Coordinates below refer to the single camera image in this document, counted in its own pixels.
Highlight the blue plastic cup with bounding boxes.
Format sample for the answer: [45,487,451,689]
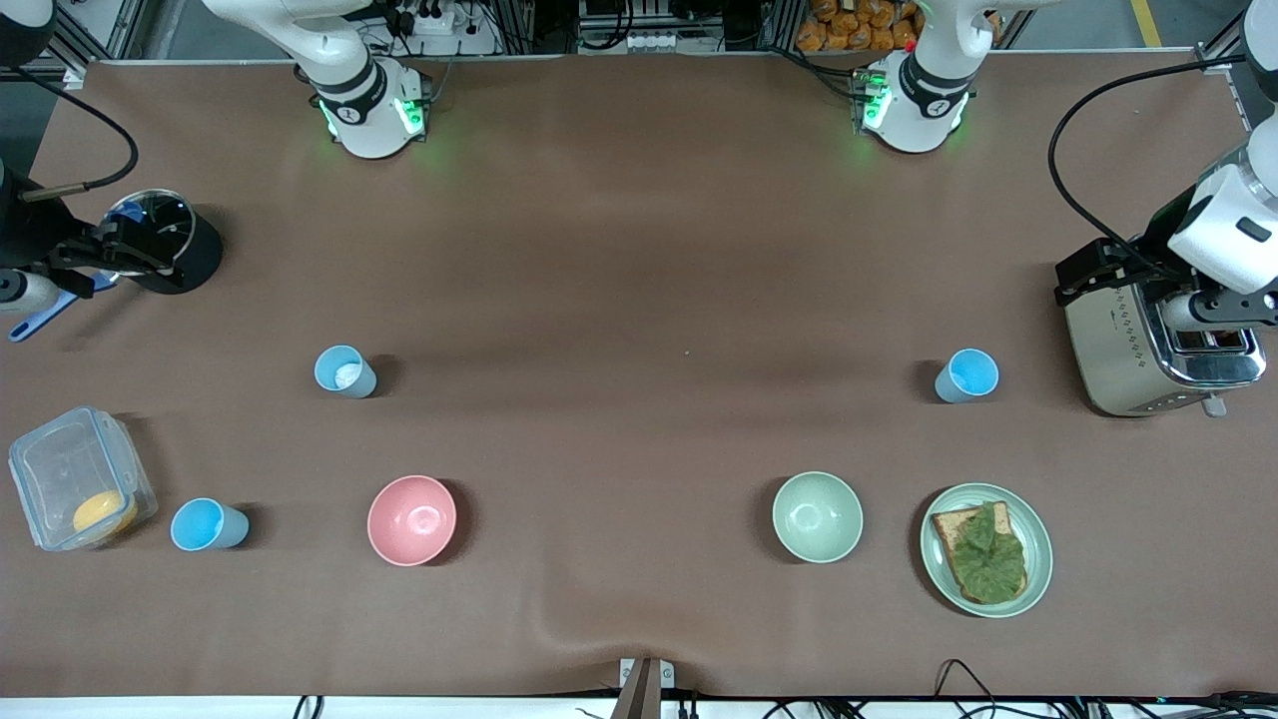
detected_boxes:
[935,348,1000,404]
[314,345,379,399]
[170,497,251,552]

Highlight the beige steel toaster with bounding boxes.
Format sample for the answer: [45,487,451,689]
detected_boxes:
[1062,230,1268,419]

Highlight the clear plastic lidded container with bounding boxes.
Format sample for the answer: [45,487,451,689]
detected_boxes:
[8,404,160,553]

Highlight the yellow round food piece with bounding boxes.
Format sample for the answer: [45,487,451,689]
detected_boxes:
[72,488,140,536]

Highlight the pale green plate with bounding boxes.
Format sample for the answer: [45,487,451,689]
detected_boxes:
[919,482,1054,620]

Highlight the brown bread slice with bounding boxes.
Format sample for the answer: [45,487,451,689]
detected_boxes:
[931,500,1030,607]

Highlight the green lettuce leaf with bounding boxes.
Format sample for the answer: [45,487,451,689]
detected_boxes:
[946,501,1028,605]

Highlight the bag of orange buns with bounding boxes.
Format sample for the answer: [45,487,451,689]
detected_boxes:
[796,0,925,54]

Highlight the pale green bowl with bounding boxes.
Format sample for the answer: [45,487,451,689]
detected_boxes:
[771,470,866,565]

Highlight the white power strip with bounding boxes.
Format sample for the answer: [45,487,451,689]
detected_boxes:
[394,0,462,37]

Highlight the pink bowl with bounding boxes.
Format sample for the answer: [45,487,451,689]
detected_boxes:
[366,474,458,568]

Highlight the black saucepan blue handle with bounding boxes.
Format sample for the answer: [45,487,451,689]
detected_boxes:
[8,188,224,344]

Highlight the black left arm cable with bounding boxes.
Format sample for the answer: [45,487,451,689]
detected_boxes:
[1046,55,1249,276]

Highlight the aluminium frame profile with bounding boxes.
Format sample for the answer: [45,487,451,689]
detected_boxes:
[1195,0,1254,77]
[48,0,143,77]

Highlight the thin black cable loop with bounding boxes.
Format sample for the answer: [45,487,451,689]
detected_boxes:
[933,658,1000,706]

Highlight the grey metal bracket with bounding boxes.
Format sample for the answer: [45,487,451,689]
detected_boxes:
[618,656,676,719]

